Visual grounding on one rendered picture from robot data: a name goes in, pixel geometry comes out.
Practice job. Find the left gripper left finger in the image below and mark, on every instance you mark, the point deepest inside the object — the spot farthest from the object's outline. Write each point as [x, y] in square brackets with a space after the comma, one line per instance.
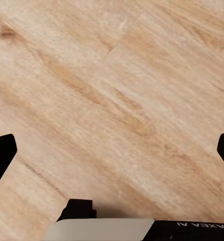
[8, 149]

